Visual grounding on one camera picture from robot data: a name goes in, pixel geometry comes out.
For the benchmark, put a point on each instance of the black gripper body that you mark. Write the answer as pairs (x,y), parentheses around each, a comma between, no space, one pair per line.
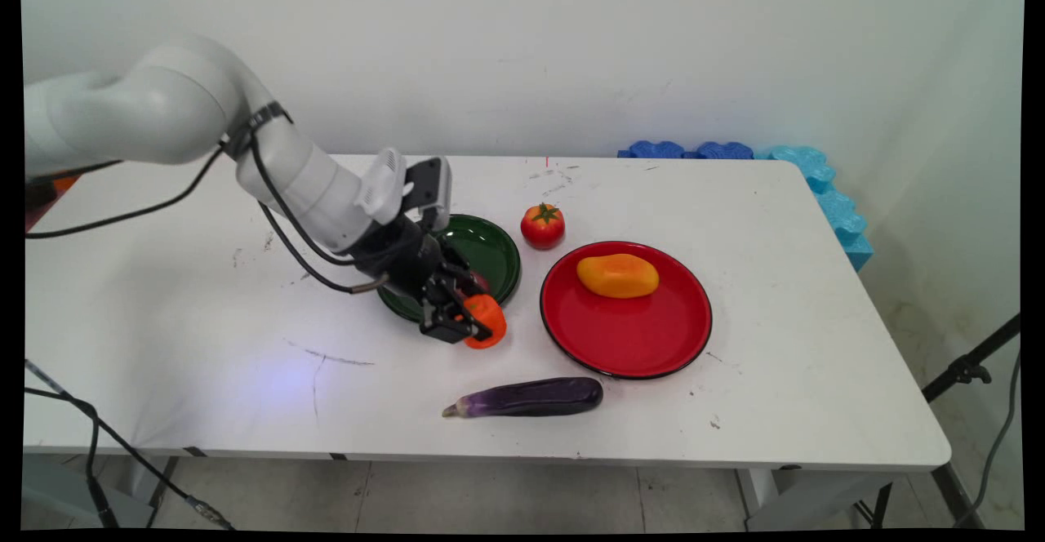
(404,260)

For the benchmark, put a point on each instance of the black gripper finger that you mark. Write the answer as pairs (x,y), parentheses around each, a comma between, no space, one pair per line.
(449,326)
(472,282)

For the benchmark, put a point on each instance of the orange toy carrot piece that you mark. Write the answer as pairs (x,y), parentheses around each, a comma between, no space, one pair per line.
(492,313)

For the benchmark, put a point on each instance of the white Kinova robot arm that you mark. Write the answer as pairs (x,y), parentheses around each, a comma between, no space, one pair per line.
(163,101)

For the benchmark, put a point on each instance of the pink round toy vegetable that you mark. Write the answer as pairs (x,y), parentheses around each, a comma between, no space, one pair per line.
(484,282)

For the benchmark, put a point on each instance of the dark green round plate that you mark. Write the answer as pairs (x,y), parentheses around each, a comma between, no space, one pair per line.
(486,244)

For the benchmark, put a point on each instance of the red toy tomato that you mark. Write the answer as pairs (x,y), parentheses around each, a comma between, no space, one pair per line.
(543,228)

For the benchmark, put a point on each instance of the purple toy eggplant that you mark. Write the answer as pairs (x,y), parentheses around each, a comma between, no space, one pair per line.
(539,397)

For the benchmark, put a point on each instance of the yellow orange toy mango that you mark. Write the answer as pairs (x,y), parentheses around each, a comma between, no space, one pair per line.
(618,276)

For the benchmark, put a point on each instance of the red round plate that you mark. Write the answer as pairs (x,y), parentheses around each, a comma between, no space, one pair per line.
(629,330)

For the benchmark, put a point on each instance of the grey table leg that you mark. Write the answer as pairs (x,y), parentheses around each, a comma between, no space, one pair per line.
(804,497)
(161,489)

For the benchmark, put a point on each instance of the orange object behind table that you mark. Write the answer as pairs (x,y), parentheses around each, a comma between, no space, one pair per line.
(61,184)

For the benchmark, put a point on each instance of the light blue foam mat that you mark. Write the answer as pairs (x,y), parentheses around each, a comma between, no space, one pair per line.
(841,215)

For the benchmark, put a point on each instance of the black tripod stand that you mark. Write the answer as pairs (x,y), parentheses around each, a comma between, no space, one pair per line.
(967,370)

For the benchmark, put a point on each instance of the black metal floor strut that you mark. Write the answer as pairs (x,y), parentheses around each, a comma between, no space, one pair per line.
(955,493)

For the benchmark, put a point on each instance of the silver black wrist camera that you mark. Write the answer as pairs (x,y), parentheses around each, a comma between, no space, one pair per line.
(431,187)

